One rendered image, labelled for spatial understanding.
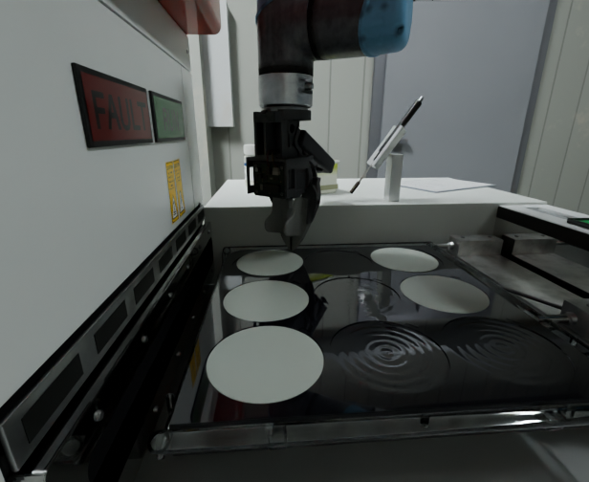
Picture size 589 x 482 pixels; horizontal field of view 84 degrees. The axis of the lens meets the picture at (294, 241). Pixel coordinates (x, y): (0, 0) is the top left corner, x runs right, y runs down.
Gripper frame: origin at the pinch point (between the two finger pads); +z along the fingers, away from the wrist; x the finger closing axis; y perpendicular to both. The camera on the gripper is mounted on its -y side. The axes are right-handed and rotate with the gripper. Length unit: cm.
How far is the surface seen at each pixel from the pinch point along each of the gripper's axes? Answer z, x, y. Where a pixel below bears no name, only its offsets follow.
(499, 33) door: -76, 7, -224
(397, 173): -10.1, 11.1, -16.7
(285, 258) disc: 1.4, 1.3, 4.5
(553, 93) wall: -43, 42, -259
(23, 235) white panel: -12.5, 9.9, 37.8
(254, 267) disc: 1.5, -0.6, 9.5
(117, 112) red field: -18.4, 3.1, 28.5
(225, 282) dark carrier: 1.5, -0.5, 15.6
